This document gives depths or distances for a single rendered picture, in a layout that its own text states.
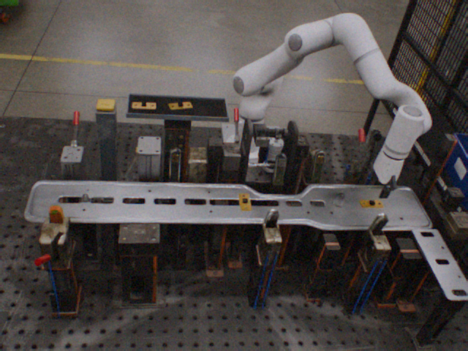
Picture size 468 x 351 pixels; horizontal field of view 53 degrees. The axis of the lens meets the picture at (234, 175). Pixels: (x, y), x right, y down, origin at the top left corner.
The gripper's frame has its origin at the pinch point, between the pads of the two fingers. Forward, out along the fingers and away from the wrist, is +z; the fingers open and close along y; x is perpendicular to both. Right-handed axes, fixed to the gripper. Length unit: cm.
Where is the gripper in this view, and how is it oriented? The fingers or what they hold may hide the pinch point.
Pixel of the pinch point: (379, 186)
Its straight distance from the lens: 173.8
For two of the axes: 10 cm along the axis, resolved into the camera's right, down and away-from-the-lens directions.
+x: 9.9, 0.3, 1.7
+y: 1.1, 6.6, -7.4
